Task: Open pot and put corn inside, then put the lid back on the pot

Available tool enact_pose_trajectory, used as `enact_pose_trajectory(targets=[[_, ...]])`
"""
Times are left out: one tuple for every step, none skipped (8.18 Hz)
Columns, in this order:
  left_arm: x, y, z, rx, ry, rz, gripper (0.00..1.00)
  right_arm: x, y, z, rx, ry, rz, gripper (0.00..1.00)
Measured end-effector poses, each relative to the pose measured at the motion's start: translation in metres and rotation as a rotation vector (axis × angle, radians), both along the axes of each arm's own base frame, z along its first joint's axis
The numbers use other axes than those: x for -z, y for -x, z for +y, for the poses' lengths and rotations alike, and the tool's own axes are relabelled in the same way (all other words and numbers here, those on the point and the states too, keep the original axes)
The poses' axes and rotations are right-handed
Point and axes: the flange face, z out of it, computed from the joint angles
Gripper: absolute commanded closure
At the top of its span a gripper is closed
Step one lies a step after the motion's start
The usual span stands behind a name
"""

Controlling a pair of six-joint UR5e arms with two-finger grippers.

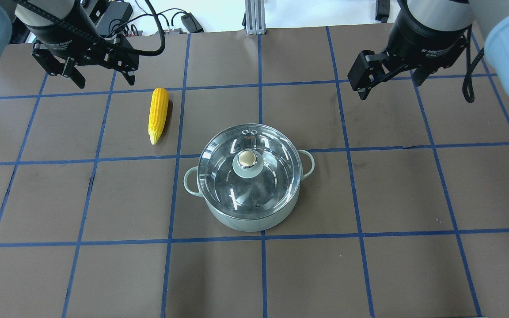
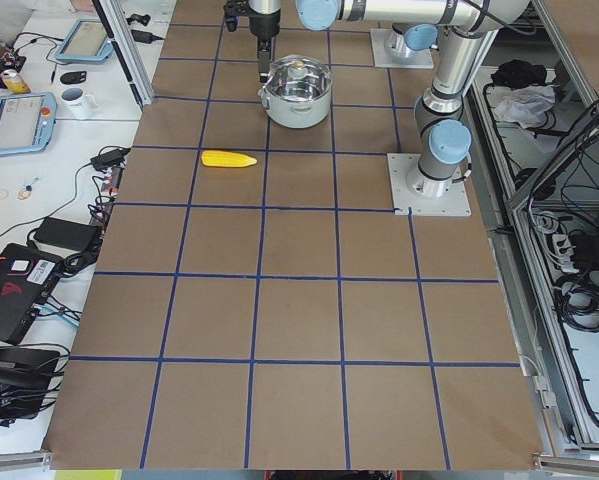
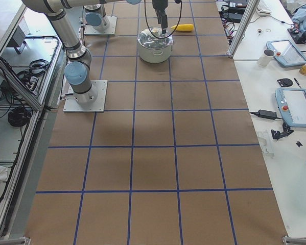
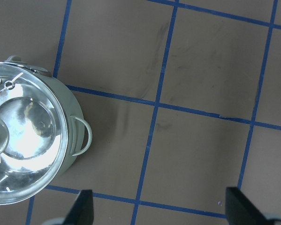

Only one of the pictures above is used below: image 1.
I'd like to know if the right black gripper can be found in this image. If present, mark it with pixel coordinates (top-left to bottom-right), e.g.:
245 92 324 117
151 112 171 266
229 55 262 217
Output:
347 9 467 101

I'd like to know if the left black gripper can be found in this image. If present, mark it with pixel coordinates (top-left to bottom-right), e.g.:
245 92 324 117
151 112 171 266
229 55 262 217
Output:
26 0 139 89

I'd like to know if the yellow corn cob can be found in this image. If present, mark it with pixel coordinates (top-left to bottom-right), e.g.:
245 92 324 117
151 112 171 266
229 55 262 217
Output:
148 88 169 145

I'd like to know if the glass pot lid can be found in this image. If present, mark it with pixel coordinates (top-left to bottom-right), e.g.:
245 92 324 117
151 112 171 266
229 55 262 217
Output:
198 124 303 219

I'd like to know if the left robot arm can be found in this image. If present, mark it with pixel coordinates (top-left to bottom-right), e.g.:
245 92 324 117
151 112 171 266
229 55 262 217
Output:
0 0 139 89

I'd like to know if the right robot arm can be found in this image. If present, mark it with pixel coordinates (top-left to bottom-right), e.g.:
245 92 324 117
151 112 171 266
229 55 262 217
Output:
347 0 509 102

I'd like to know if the pale green cooking pot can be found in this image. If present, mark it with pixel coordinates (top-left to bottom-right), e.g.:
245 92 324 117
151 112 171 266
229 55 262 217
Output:
183 125 315 233

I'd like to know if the black power adapter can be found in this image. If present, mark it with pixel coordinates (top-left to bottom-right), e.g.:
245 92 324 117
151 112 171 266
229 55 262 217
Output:
180 12 204 34

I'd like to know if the brown paper table mat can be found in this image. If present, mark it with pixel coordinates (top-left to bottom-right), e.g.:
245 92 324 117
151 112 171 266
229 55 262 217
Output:
0 24 509 318

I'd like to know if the aluminium frame post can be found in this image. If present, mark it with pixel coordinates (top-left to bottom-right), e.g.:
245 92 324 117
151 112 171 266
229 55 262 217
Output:
244 0 266 35

